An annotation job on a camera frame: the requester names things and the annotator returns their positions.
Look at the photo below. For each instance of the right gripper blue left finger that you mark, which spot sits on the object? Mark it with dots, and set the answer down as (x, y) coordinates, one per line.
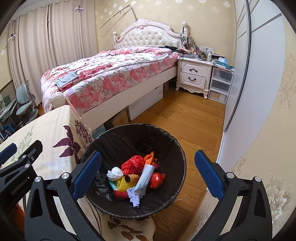
(53, 212)

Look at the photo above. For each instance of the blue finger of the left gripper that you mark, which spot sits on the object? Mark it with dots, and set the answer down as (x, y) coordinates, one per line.
(7, 153)
(27, 157)

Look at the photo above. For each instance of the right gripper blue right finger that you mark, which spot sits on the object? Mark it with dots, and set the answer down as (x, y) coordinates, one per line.
(253, 220)

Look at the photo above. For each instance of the small red plastic bag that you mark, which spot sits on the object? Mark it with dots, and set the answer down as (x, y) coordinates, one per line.
(156, 180)

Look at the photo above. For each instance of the camel milk powder sachet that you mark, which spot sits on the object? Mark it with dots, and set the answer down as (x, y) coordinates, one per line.
(144, 179)

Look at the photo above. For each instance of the orange plastic bag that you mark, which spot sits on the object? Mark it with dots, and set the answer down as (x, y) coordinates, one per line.
(150, 159)

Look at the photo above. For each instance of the red foam fruit net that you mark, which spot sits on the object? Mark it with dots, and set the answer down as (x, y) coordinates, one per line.
(134, 165)

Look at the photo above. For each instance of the red bottle with black cap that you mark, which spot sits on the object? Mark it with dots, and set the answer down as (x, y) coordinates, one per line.
(120, 194)

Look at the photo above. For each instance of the lavender paper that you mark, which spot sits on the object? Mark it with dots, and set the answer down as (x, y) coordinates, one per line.
(135, 194)

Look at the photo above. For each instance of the yellow foam fruit net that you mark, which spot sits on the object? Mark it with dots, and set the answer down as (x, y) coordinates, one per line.
(122, 185)

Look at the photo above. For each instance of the brown bottle with yellow label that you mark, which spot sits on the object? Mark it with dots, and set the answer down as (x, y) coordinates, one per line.
(131, 178)

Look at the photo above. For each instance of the black trash bin with liner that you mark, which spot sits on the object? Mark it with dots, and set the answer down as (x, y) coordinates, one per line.
(128, 147)

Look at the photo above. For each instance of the floral tablecloth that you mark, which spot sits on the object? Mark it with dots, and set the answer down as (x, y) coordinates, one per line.
(64, 139)

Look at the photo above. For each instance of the grey-blue desk chair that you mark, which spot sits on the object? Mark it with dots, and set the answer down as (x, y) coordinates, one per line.
(28, 110)

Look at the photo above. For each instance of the study desk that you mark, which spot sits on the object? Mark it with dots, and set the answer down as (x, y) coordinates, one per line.
(6, 114)

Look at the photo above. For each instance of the folded grey cloth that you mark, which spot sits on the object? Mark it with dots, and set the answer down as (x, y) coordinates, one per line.
(66, 79)

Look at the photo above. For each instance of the translucent plastic drawer unit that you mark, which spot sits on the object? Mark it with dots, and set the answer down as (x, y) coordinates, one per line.
(220, 84)

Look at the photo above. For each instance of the white storage box under bed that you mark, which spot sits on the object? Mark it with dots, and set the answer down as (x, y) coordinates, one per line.
(145, 102)

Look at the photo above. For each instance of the cardboard box under bed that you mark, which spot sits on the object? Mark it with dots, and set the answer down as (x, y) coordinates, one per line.
(120, 118)

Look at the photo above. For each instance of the white nightstand with drawers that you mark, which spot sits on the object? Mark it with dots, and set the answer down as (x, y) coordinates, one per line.
(194, 75)

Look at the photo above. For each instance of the pink floral quilt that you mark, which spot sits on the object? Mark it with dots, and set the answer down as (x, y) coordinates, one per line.
(105, 75)

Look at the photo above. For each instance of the sliding wardrobe door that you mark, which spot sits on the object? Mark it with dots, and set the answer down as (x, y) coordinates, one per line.
(258, 68)

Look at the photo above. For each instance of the beige curtains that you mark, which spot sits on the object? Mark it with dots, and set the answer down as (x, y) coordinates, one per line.
(47, 34)

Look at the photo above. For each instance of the bed with white headboard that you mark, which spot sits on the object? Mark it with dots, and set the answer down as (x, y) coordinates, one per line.
(142, 33)

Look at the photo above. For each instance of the metal canopy rod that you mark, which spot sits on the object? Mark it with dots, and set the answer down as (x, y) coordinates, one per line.
(120, 12)

